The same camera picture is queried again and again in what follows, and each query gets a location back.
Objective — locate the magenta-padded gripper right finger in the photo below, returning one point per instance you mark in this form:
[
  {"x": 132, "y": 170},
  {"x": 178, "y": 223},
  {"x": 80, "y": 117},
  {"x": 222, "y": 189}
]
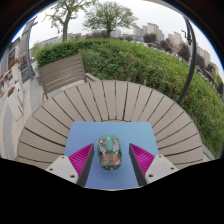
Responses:
[{"x": 144, "y": 160}]

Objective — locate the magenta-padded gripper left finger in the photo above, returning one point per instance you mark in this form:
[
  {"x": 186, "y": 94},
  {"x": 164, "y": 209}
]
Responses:
[{"x": 80, "y": 160}]

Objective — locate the transparent computer mouse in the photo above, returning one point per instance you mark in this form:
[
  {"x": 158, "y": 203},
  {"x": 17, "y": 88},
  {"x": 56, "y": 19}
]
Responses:
[{"x": 109, "y": 153}]

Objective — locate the blue mouse pad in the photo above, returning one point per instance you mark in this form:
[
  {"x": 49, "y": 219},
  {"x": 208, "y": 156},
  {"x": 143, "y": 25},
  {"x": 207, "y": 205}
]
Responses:
[{"x": 110, "y": 128}]

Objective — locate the white planter box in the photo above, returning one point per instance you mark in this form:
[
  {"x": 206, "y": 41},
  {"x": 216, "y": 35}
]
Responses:
[{"x": 15, "y": 103}]

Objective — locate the wooden slatted chair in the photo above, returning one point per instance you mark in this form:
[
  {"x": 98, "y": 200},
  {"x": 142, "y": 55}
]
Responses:
[{"x": 61, "y": 73}]

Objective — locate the dark curved umbrella pole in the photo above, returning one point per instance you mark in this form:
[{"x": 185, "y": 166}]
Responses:
[{"x": 191, "y": 63}]

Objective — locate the standing poster sign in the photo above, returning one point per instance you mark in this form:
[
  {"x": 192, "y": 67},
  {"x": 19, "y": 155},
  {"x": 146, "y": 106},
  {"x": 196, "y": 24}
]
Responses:
[{"x": 26, "y": 63}]

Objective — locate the distant apartment buildings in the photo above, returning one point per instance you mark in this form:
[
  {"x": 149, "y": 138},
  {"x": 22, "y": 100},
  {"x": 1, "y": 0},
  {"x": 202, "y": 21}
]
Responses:
[{"x": 153, "y": 31}]

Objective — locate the thin-crowned tree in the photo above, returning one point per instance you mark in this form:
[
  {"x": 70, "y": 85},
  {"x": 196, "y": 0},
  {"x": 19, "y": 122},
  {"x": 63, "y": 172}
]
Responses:
[{"x": 66, "y": 16}]

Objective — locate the round-crowned tree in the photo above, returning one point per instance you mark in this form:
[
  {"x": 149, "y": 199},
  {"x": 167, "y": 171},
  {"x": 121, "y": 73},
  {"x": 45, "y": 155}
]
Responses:
[{"x": 110, "y": 15}]

